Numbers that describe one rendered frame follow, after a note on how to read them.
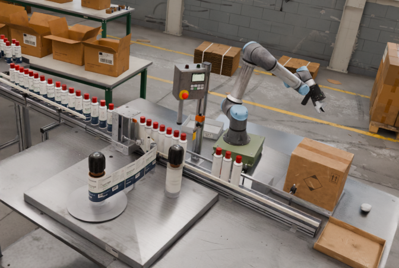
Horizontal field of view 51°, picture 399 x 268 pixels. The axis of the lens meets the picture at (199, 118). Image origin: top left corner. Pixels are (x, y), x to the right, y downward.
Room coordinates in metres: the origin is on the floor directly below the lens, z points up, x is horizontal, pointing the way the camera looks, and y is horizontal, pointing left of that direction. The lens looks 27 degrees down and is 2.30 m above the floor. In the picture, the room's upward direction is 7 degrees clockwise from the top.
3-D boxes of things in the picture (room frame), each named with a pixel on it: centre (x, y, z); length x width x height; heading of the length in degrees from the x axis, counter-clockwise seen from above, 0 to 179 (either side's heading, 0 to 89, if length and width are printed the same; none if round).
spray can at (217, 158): (2.05, -0.13, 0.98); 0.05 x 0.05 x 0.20
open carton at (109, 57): (3.83, 0.95, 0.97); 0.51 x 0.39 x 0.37; 166
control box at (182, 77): (2.27, 0.08, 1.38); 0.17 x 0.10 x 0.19; 116
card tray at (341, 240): (1.66, -0.84, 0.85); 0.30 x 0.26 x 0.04; 61
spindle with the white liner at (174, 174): (1.86, 0.10, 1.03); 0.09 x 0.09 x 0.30
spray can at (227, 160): (2.03, -0.19, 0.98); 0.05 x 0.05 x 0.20
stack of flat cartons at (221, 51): (6.42, -0.17, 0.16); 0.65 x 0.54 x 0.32; 75
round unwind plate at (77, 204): (1.71, 0.47, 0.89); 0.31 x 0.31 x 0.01
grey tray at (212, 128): (2.73, -0.03, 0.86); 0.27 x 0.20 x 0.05; 76
